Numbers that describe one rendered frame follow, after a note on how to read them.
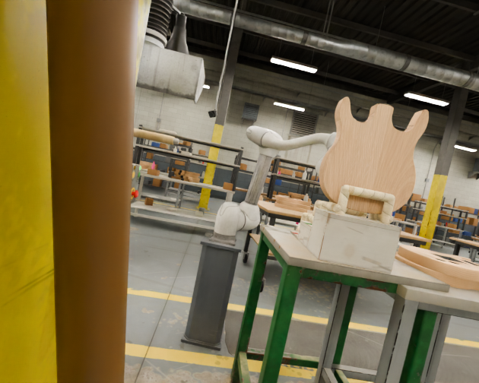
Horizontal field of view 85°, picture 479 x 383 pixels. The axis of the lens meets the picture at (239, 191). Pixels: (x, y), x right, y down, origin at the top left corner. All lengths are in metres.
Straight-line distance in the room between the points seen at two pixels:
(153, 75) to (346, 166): 0.74
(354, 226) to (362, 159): 0.25
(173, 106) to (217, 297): 11.21
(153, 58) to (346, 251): 0.93
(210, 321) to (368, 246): 1.24
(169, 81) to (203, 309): 1.45
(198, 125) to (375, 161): 11.43
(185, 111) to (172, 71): 11.48
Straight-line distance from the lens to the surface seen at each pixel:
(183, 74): 0.97
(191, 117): 12.37
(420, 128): 1.18
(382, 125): 1.10
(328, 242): 0.99
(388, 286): 1.15
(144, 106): 12.80
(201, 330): 2.00
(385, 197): 1.06
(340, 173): 1.02
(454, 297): 1.25
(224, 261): 1.78
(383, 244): 1.07
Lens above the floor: 1.16
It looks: 3 degrees down
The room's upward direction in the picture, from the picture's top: 12 degrees clockwise
